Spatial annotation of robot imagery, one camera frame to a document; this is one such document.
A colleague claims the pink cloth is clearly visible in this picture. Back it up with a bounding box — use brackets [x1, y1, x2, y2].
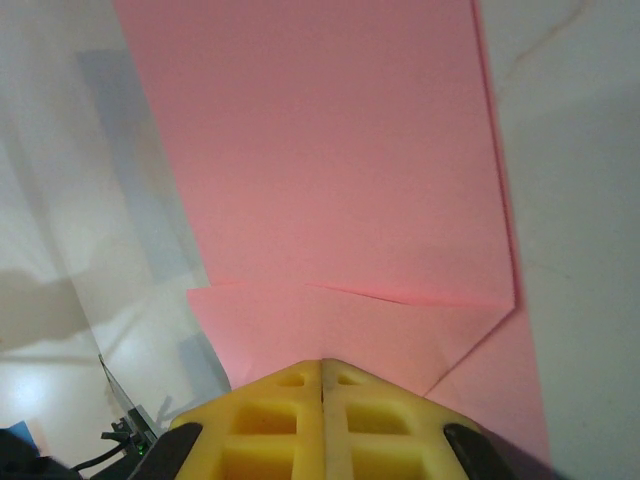
[112, 0, 555, 464]

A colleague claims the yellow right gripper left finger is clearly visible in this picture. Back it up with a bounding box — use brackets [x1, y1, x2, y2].
[162, 357, 327, 480]

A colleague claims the aluminium cross rail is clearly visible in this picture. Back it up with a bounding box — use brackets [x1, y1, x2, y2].
[97, 352, 169, 456]

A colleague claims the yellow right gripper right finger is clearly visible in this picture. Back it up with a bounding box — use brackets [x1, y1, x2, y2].
[322, 356, 514, 480]

